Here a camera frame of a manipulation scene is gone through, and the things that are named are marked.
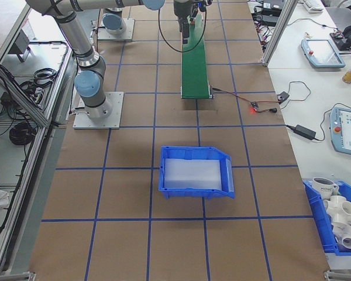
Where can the small black box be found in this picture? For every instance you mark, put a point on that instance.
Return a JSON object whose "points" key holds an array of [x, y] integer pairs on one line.
{"points": [[283, 96]]}

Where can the white PVC pipe fitting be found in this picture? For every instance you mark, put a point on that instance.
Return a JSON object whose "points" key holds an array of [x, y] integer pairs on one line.
{"points": [[349, 241], [337, 206]]}

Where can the grey blue teach pendant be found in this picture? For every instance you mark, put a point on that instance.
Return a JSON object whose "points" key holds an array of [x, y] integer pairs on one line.
{"points": [[321, 52], [348, 128]]}

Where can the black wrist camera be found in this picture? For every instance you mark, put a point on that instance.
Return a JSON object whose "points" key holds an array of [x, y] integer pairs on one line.
{"points": [[206, 5]]}

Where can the black equipment pile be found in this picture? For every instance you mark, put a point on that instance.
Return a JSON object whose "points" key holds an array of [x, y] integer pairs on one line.
{"points": [[346, 42]]}

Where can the black barrel plug lead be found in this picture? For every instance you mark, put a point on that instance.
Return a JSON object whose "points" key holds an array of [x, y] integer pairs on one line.
{"points": [[272, 110]]}

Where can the green belt conveyor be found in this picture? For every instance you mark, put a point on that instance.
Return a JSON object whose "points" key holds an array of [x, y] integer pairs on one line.
{"points": [[194, 73]]}

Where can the black connector box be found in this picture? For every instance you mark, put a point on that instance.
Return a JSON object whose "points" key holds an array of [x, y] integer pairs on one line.
{"points": [[6, 98]]}

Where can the black box with white label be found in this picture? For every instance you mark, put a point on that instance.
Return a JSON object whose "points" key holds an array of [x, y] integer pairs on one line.
{"points": [[278, 7]]}

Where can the white keyboard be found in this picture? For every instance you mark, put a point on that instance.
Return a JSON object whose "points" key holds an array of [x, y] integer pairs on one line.
{"points": [[313, 5]]}

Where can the aluminium profile post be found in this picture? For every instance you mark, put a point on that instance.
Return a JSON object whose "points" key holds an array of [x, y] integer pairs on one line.
{"points": [[276, 32]]}

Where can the blue open-front bin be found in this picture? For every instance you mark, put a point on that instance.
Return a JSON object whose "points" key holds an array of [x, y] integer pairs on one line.
{"points": [[193, 193]]}

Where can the small controller board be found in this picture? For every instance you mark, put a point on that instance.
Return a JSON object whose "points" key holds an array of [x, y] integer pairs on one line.
{"points": [[254, 106]]}

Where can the grey metal box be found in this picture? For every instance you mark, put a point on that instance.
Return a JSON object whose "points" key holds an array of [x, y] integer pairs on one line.
{"points": [[20, 44]]}

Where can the V-shaped metal bar frame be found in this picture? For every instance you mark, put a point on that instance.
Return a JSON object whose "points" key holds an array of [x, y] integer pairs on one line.
{"points": [[29, 190]]}

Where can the white square base plate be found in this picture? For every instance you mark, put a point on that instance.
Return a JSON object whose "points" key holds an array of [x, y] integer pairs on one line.
{"points": [[114, 117], [130, 32]]}

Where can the blue parts bin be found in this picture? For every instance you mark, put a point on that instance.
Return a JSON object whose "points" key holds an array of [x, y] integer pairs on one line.
{"points": [[317, 216]]}

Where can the white printed mug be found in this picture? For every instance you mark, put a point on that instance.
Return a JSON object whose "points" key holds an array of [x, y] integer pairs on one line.
{"points": [[323, 187]]}

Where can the white foam pad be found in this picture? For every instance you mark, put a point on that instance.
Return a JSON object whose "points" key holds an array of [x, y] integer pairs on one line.
{"points": [[193, 172]]}

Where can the black power adapter brick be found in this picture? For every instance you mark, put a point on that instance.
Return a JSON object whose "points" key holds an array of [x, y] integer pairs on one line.
{"points": [[269, 19], [304, 131]]}

